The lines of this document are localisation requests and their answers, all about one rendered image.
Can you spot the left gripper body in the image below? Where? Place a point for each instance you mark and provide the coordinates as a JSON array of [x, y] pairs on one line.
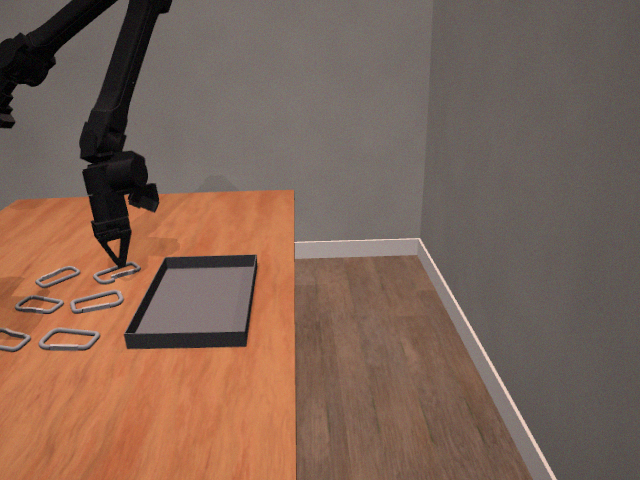
[[102, 218]]

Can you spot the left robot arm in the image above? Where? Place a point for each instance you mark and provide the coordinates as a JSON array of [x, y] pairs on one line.
[[127, 169]]

